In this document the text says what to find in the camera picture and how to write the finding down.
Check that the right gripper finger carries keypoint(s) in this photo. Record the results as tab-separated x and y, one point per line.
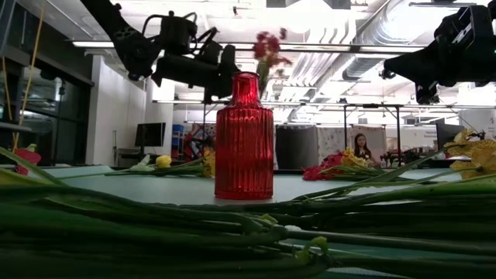
418	69
428	93

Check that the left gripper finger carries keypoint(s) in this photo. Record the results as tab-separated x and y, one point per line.
224	87
231	60

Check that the yellow artificial tulip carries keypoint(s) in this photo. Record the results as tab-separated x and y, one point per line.
163	161

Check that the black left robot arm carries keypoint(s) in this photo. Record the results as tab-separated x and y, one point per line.
116	27

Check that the red ribbed glass vase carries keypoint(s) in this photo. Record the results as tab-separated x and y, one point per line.
244	155

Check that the black computer monitor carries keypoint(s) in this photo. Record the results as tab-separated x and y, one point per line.
445	135
150	134

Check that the colourful patterned cloth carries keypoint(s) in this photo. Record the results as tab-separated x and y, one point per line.
195	139

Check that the blue storage bins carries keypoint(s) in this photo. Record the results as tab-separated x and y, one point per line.
178	133

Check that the white floral cloth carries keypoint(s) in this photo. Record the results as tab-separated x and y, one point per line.
333	141
381	135

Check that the person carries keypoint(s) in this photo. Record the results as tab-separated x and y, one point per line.
362	147

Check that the long ceiling light strip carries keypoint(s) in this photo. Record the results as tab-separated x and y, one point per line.
93	44

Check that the black divider panel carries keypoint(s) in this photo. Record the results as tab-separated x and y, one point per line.
296	147

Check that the grey office desk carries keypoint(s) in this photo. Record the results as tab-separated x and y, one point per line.
131	153

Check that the yellow pole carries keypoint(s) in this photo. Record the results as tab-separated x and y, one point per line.
29	77

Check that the yellow-green container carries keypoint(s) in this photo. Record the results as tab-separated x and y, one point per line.
32	147

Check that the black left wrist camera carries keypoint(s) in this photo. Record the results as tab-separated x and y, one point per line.
178	35

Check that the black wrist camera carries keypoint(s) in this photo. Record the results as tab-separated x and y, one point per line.
472	23
178	35

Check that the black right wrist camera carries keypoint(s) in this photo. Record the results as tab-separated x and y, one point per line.
472	23

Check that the black metal workstation frame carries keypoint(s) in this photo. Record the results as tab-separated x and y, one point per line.
398	131

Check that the silver ventilation duct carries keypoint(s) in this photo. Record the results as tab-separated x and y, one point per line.
372	50

